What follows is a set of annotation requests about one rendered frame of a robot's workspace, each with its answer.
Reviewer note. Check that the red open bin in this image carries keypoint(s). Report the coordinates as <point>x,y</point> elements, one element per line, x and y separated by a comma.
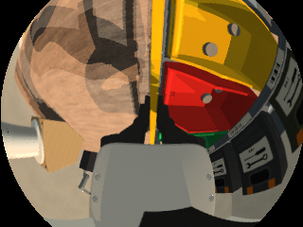
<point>184,99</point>

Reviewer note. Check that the yellow bar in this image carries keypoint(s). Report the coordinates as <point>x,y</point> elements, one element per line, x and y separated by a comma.
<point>157,14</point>

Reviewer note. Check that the green bin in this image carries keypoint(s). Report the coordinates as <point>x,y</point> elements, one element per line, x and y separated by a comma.
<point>210,139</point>

